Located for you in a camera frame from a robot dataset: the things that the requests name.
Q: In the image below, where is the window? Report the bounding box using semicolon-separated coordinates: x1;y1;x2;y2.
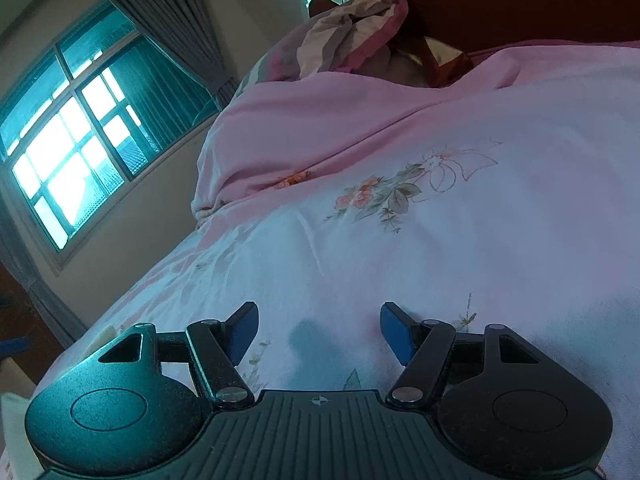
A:
0;0;224;268

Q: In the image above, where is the beige brown pillow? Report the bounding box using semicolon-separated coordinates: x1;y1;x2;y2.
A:
389;37;474;89

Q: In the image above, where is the red wooden headboard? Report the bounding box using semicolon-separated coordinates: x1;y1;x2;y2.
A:
302;0;640;63

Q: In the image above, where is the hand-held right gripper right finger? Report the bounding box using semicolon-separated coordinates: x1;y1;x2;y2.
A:
380;302;541;407

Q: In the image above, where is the floral bed sheet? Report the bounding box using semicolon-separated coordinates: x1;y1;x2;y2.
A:
30;110;640;480

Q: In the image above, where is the striped floral pillow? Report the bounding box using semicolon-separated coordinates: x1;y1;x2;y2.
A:
235;0;411;85

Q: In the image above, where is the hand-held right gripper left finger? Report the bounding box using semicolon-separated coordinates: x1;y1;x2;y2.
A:
97;302;260;407

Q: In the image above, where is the pink blanket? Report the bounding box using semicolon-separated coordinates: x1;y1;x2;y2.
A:
191;40;640;223

